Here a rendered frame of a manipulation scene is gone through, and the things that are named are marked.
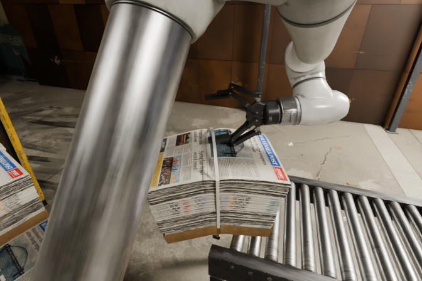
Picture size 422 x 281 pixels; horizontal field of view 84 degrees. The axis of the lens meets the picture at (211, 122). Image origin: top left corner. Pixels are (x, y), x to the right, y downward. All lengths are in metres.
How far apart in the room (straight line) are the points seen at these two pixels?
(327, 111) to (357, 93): 3.25
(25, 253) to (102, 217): 0.86
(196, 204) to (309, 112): 0.42
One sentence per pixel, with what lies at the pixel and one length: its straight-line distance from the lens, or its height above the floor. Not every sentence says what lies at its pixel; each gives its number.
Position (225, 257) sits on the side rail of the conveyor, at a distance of 0.96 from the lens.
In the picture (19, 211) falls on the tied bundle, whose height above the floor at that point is 0.93.
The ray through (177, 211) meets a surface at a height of 1.07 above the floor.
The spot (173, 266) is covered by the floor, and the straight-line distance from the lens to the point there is 1.90.
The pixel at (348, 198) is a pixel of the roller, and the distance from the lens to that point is 1.31.
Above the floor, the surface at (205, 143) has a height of 1.19.
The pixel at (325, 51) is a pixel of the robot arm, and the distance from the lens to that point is 0.42.
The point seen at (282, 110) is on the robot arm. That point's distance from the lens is 0.70.
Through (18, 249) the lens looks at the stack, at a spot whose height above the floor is 0.83.
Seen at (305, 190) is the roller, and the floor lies 0.80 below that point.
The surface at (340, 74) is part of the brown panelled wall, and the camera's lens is 3.85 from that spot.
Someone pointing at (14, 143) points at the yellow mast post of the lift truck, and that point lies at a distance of 2.27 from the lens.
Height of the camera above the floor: 1.61
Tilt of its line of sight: 27 degrees down
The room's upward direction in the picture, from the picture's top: straight up
